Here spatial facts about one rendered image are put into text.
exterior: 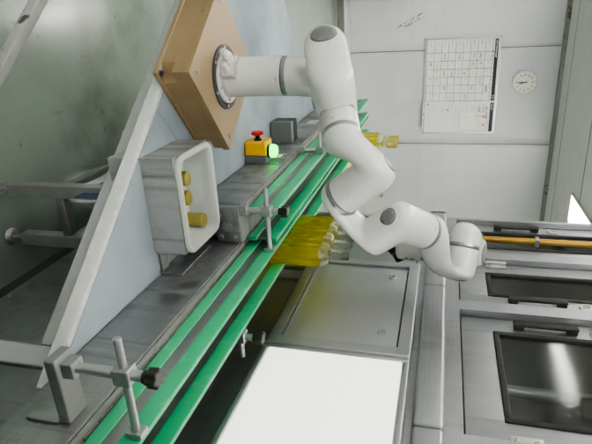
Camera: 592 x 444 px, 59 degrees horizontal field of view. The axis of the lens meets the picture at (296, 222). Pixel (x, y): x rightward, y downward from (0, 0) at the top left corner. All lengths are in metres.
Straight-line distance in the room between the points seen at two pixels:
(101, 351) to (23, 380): 0.42
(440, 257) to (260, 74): 0.59
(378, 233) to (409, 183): 6.40
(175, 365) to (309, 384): 0.31
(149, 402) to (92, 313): 0.24
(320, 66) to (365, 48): 6.09
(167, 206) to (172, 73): 0.29
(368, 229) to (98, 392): 0.60
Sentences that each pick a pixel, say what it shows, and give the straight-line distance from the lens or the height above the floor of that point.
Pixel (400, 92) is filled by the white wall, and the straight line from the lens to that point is 7.22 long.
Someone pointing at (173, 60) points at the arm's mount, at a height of 0.79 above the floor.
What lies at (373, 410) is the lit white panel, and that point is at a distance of 1.09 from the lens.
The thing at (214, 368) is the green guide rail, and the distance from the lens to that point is 1.07.
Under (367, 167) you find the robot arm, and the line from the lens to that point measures 1.05.
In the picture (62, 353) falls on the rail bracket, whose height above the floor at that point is 0.86.
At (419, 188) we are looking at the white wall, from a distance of 7.52.
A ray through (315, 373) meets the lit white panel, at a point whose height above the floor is 1.13.
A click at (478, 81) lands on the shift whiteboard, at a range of 7.18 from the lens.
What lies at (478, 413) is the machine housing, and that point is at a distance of 1.18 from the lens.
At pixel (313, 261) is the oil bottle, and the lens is 1.39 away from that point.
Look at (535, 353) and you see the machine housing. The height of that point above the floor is 1.60.
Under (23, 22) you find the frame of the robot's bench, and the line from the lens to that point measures 1.79.
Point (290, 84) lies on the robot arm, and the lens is 1.26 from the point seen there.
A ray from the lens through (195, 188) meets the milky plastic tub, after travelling 1.30.
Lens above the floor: 1.36
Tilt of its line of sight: 15 degrees down
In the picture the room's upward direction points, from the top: 93 degrees clockwise
